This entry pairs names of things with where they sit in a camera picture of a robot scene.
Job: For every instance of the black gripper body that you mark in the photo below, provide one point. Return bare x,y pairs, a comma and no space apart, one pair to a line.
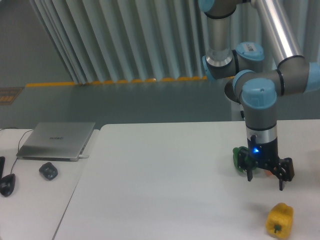
263,155

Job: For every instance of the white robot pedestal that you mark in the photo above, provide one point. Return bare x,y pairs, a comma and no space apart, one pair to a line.
236,109

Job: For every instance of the green bell pepper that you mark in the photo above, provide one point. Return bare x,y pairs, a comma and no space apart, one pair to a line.
240,153

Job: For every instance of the black computer mouse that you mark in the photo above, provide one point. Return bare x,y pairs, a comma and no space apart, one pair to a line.
7,185

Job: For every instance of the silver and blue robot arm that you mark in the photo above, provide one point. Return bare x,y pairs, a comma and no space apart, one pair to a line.
257,91

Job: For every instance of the white usb dongle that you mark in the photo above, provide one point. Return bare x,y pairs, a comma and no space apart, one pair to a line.
83,157

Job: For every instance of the brown egg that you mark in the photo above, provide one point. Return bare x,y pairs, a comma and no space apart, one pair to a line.
268,173

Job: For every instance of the black keyboard edge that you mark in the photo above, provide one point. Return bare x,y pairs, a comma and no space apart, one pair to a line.
2,164

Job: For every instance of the silver closed laptop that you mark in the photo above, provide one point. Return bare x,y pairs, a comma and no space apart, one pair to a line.
56,141

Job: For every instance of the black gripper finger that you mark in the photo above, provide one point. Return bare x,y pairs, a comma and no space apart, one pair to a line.
248,167
283,170

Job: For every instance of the yellow bell pepper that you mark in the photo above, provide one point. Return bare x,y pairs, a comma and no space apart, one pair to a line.
279,221

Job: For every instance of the white folding partition screen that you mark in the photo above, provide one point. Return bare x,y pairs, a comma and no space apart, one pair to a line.
115,40

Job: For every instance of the dark earbuds case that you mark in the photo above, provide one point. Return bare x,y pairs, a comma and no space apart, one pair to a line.
48,171

